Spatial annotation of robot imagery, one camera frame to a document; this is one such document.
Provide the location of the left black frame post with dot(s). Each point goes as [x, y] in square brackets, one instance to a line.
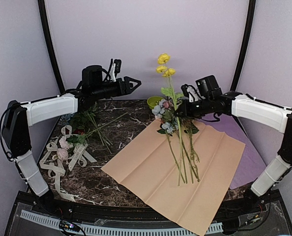
[49, 44]

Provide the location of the blue fake flower on table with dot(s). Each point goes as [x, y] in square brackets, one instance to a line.
[65, 119]

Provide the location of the blue fake flower stem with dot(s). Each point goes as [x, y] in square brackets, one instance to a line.
[164, 112]

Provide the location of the purple wrapping paper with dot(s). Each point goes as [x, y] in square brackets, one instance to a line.
[251, 164]

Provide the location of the peach and green wrapping paper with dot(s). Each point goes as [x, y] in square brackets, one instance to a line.
[146, 168]

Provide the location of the right black frame post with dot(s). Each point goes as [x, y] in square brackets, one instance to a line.
[244, 44]

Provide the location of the pink fake flower bunch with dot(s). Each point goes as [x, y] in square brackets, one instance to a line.
[80, 131]

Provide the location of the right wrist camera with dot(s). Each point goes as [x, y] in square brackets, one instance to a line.
[190, 92]

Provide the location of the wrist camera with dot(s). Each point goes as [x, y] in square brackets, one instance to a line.
[114, 69]
[190, 92]

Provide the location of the green plastic bowl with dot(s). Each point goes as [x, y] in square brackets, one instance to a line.
[153, 101]

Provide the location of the small blue flower stem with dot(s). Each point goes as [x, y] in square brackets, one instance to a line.
[166, 128]

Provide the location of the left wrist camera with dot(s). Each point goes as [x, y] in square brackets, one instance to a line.
[114, 69]

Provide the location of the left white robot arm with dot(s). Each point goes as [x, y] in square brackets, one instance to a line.
[19, 117]

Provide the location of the black frame post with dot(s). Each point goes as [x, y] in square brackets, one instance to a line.
[49, 44]
[244, 44]

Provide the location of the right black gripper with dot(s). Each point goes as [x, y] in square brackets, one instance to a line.
[187, 111]

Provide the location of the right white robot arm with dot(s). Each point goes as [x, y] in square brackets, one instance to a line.
[274, 116]

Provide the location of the white and red flower stem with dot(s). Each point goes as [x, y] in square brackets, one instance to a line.
[189, 128]

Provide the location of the white slotted cable duct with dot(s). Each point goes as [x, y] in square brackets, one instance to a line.
[92, 230]

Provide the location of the yellow fake flower stem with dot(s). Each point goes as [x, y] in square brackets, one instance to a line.
[167, 73]

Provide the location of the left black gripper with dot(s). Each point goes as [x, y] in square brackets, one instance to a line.
[128, 86]

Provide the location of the black front rail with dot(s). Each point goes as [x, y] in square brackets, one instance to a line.
[228, 211]

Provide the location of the cream ribbon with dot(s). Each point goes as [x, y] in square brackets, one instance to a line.
[55, 167]

